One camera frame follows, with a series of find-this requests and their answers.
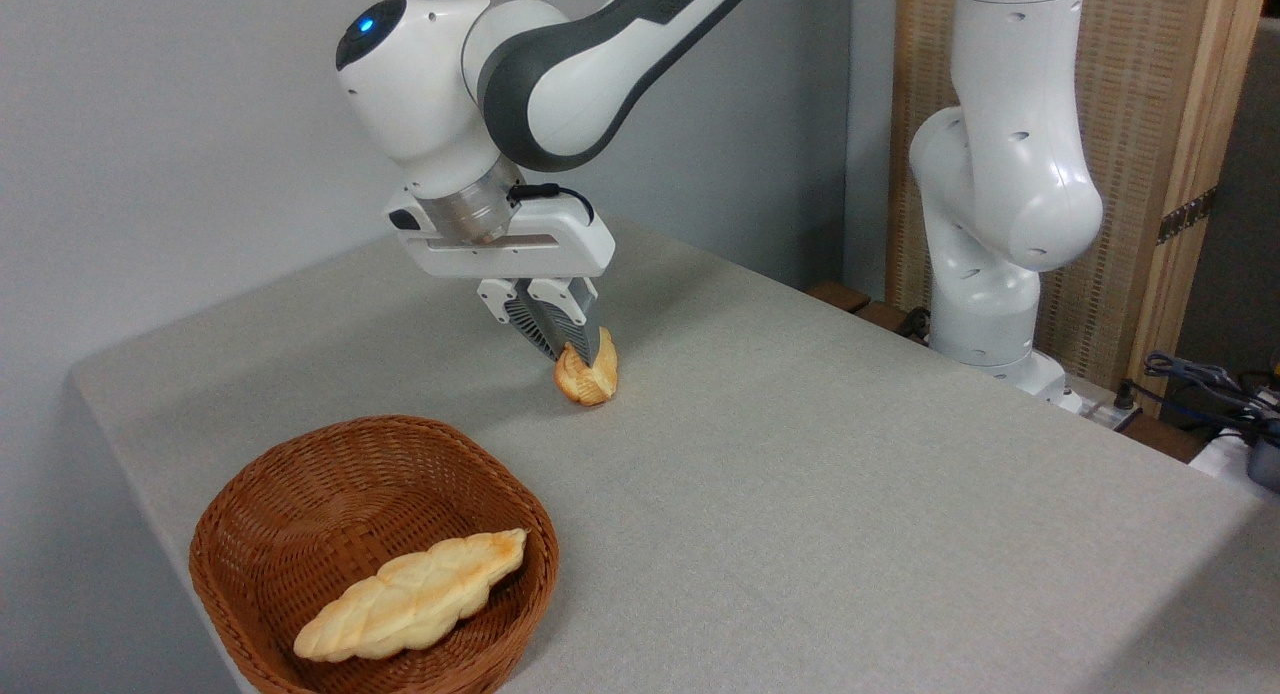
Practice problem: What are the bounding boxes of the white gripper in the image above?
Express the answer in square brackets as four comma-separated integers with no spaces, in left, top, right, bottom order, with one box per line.
[385,193,616,366]

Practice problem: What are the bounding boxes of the small golden bread roll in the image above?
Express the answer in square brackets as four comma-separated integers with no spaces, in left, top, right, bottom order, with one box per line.
[554,326,620,408]

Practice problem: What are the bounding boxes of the long braided bread loaf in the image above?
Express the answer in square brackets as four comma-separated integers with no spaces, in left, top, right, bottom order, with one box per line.
[293,528,529,664]

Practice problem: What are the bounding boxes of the brown wicker basket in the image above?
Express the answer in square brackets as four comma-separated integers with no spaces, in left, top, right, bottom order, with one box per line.
[189,415,560,694]

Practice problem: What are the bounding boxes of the brown wooden base board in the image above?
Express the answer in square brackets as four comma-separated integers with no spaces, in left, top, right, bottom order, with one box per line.
[807,281,926,343]

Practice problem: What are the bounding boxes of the wooden woven folding screen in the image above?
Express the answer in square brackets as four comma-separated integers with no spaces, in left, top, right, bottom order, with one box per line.
[885,0,1271,417]

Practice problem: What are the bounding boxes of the black metal screen hinge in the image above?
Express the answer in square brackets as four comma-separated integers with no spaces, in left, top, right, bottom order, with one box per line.
[1157,187,1219,246]

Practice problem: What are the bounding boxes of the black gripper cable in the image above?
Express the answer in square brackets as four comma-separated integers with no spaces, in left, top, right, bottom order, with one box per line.
[508,182,597,226]

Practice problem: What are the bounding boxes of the bundle of dark cables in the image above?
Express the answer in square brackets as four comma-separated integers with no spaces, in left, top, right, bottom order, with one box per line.
[1143,350,1280,440]

